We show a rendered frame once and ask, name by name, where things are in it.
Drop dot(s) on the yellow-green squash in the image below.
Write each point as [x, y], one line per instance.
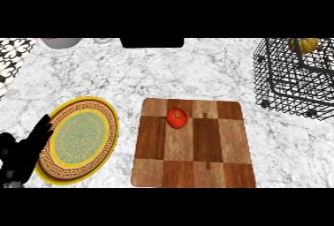
[304, 44]

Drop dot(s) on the yellow patterned round plate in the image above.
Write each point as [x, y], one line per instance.
[78, 139]

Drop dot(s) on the black and white patterned tile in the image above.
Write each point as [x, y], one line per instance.
[11, 58]

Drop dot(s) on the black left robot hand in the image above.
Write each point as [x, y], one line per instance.
[16, 156]

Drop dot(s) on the pale glass jar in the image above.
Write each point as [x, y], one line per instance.
[102, 40]

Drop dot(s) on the brown checkered wooden cutting board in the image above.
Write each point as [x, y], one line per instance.
[195, 156]

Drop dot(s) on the red-orange round squash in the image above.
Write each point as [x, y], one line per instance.
[177, 118]

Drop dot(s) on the black box-shaped appliance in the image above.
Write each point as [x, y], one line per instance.
[152, 42]

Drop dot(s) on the grey round pot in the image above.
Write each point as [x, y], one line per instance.
[60, 42]

